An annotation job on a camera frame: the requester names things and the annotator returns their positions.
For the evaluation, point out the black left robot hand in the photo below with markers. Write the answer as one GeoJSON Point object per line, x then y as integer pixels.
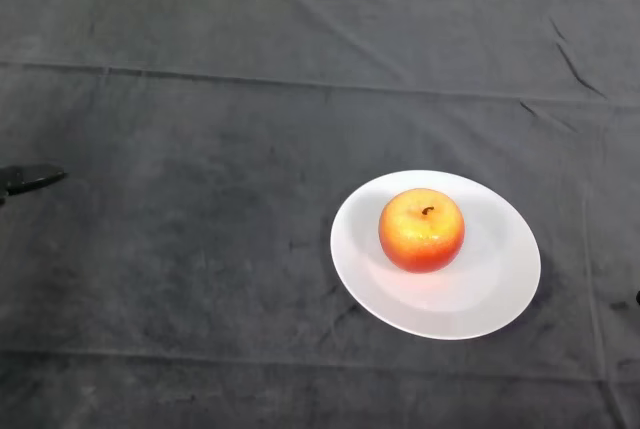
{"type": "Point", "coordinates": [27, 178]}

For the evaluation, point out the red yellow apple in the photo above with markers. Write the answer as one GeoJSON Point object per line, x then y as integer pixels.
{"type": "Point", "coordinates": [421, 234]}

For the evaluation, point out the white round plate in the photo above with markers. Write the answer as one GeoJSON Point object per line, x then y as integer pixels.
{"type": "Point", "coordinates": [450, 304]}

